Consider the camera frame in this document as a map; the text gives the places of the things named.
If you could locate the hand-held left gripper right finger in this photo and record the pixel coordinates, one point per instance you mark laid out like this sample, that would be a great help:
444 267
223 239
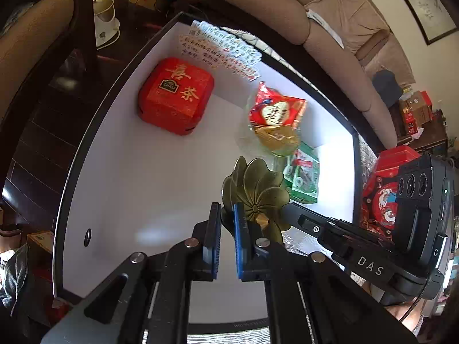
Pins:
239 243

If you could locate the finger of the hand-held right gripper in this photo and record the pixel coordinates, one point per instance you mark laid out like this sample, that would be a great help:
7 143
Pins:
315 227

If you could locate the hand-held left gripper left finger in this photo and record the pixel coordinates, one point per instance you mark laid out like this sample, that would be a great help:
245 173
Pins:
215 243

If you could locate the green seed packet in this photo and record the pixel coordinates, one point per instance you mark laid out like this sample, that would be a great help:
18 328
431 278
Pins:
304 156
304 186

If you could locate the green-gold flower dish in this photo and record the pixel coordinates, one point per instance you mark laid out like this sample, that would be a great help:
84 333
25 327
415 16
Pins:
258 190

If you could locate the black box with white inside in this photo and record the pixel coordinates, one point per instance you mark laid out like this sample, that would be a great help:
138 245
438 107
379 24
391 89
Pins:
143 204

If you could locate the gold foil packet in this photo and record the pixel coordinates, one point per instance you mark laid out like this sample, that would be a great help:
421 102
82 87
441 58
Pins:
278 141

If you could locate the red heart snack packet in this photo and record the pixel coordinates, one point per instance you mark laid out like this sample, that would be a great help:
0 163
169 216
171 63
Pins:
244 136

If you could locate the red tea box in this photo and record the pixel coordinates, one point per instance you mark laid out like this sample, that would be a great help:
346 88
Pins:
172 96

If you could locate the person's right forearm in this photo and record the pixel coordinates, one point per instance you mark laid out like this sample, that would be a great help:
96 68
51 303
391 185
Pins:
398 313

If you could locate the red octagonal gift box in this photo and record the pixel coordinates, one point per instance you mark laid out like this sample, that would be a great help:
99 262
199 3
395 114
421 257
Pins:
380 186

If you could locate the stack of red boxes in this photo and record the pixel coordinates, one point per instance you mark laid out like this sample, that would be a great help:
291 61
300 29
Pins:
416 114

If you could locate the dark blue cushion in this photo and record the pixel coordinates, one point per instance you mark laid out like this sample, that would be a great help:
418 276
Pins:
387 87

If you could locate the beige sofa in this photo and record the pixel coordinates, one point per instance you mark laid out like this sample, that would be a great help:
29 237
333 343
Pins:
340 61

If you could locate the printed sticker sheet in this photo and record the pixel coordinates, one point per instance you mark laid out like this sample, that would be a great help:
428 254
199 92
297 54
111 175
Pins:
222 50

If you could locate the white paper strip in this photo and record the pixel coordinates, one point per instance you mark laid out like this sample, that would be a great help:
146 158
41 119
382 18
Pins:
324 28

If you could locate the dark wooden chair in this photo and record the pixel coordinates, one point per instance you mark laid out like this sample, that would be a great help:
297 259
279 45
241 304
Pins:
32 32

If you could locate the framed wall painting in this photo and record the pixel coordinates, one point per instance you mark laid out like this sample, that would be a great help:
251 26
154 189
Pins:
423 3

